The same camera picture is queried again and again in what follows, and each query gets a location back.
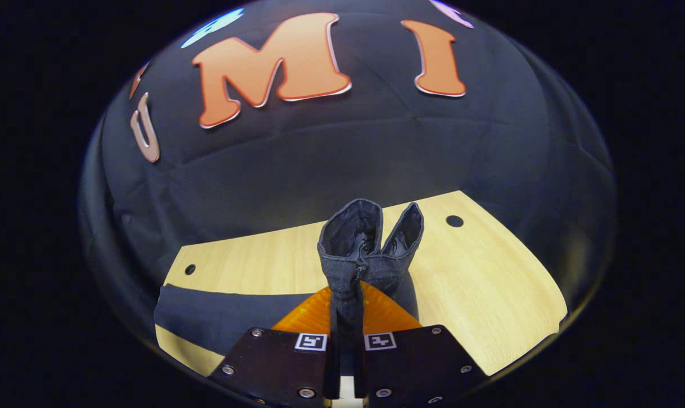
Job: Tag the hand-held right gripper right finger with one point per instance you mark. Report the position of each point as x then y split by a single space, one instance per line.
416 362

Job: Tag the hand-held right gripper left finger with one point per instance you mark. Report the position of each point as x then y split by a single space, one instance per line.
274 362

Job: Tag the dark grey jeans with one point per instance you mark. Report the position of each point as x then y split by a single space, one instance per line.
348 249

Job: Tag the black table grommet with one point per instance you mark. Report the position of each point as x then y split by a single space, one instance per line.
454 221
190 269

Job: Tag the black backdrop cloth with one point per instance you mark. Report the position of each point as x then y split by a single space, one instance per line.
348 158

